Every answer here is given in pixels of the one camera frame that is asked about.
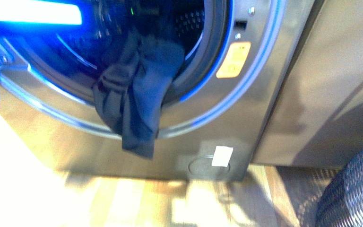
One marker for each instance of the orange warning sticker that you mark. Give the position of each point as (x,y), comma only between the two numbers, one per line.
(234,61)

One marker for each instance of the white tape piece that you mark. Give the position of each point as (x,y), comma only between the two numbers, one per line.
(222,156)

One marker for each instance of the grey cabinet beside washer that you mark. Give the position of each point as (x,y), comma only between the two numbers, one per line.
(317,119)

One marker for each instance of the navy blue knit garment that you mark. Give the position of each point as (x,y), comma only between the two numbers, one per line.
(128,95)

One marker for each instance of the steel washing machine drum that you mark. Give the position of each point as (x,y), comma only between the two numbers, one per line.
(179,20)

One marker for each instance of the woven laundry basket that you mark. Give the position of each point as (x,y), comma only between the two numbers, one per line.
(341,204)

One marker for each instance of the grey front-load washing machine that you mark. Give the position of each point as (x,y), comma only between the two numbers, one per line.
(49,92)

